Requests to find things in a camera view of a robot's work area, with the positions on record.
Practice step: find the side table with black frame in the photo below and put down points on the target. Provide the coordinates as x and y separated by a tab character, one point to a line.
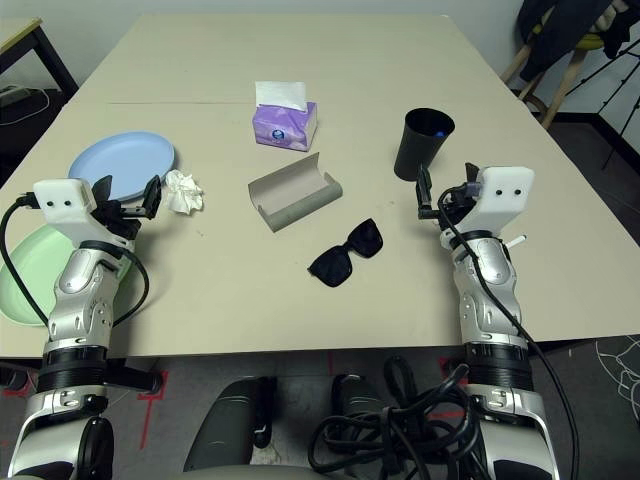
20	35

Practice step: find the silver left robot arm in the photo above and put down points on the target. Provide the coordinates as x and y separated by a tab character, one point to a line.
80	290

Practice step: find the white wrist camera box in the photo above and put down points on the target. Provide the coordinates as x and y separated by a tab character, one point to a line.
60	200
505	195

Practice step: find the dark grey robot right leg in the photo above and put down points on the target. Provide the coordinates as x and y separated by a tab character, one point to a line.
360	395

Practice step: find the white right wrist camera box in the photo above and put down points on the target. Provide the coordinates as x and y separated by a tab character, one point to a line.
505	195

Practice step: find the wooden stool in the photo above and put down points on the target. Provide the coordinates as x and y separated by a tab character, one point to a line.
565	85

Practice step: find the white tissue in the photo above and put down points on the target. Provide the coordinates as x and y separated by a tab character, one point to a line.
184	192

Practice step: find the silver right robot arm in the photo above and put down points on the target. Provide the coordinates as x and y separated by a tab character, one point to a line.
485	280

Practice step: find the light green plate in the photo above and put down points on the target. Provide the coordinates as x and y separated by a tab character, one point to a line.
30	270

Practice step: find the dark grey robot left leg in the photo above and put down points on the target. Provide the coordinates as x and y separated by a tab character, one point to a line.
225	425

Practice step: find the light blue plate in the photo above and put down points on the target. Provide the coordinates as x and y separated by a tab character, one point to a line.
125	160

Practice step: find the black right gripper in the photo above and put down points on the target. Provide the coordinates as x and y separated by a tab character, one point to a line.
452	210

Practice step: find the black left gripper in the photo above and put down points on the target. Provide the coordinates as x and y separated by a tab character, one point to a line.
120	217

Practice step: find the black sunglasses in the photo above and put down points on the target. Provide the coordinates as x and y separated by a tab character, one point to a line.
365	237

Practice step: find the purple tissue pack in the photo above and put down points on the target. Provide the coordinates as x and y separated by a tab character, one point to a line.
280	127

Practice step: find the black plastic cup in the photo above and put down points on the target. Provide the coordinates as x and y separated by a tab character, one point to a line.
415	150

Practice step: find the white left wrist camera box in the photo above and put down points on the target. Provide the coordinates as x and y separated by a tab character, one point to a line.
60	200

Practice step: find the cream fleece garment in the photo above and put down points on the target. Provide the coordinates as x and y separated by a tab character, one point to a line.
611	17

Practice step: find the light grey robot torso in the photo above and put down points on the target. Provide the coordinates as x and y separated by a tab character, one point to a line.
240	474

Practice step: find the yellow seat cushion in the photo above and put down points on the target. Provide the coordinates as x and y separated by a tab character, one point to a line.
592	41

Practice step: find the black tripod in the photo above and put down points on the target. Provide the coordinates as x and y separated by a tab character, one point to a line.
600	69

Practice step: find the dark grey robot leg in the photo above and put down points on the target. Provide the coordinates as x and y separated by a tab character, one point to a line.
360	395
225	425

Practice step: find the grey glasses case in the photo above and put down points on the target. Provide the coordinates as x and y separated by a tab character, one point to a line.
290	200

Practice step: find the black jacket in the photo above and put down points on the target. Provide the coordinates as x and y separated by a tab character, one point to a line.
550	30

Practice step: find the black table foot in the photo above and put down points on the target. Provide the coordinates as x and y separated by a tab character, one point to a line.
135	380

